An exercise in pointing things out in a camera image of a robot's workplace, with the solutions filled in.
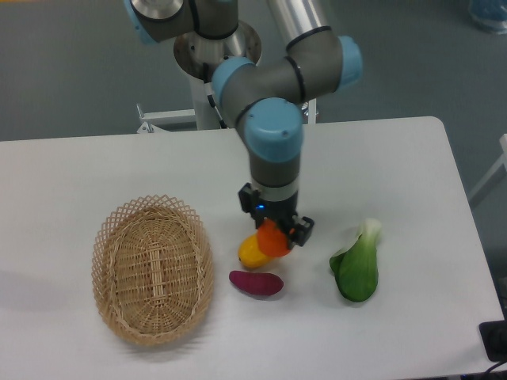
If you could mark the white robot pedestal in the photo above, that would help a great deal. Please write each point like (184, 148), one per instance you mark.
(198, 107)

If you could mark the yellow mango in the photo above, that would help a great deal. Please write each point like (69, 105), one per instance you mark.
(250, 255)

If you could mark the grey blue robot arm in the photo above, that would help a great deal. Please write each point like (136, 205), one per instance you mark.
(262, 103)

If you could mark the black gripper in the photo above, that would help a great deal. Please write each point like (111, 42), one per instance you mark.
(279, 205)

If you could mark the orange fruit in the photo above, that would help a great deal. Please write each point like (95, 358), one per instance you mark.
(271, 240)

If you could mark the white frame at right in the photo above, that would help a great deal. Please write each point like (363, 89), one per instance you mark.
(492, 177)

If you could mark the woven wicker basket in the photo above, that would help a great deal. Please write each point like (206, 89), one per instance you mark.
(152, 270)

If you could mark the green bok choy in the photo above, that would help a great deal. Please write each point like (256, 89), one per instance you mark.
(355, 268)

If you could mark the purple sweet potato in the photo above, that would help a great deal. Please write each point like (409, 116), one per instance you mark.
(259, 284)

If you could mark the black device at edge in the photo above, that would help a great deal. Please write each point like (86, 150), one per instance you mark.
(493, 334)

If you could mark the blue object top right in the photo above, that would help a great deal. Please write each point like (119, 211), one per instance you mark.
(489, 15)

